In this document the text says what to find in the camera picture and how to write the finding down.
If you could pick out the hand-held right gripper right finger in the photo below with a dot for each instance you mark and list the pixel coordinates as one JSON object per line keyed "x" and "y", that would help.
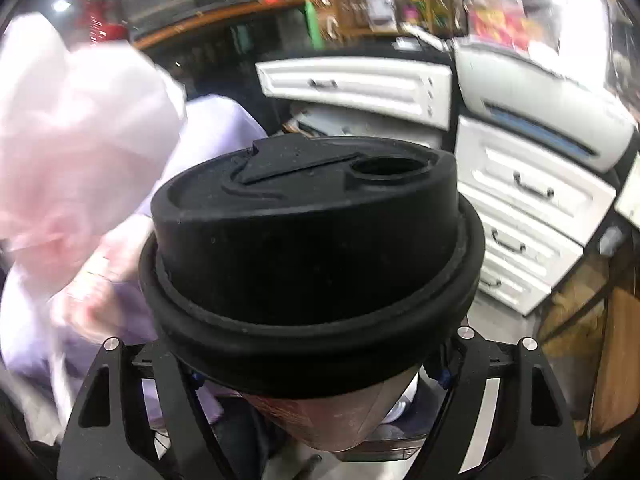
{"x": 465, "y": 360}

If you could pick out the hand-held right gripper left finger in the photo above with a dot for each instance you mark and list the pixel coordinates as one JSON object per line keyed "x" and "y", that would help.
{"x": 160, "y": 365}

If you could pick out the red paper cup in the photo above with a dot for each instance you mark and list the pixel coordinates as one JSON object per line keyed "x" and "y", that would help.
{"x": 310, "y": 240}

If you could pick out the white plastic bag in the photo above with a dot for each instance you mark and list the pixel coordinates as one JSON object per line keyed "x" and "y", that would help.
{"x": 85, "y": 125}

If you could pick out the purple floral tablecloth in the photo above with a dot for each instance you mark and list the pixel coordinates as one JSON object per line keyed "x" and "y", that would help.
{"x": 115, "y": 310}

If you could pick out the white drawer chest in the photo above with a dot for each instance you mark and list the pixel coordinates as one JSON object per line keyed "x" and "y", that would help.
{"x": 525, "y": 220}

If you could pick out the white printer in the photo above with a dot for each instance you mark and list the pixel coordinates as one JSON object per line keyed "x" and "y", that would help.
{"x": 540, "y": 95}

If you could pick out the white wide drawer unit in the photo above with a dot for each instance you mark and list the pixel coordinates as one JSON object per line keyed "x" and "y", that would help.
{"x": 350, "y": 85}

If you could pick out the clear bag of pink items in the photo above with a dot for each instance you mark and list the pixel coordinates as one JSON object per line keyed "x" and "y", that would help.
{"x": 505, "y": 25}

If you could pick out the wooden counter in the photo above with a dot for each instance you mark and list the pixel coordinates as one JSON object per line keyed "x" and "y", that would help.
{"x": 210, "y": 20}

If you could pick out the red vase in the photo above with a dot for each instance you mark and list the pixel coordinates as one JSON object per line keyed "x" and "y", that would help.
{"x": 100, "y": 20}

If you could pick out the green bottle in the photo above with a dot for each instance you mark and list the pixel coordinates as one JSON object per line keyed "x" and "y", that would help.
{"x": 311, "y": 25}

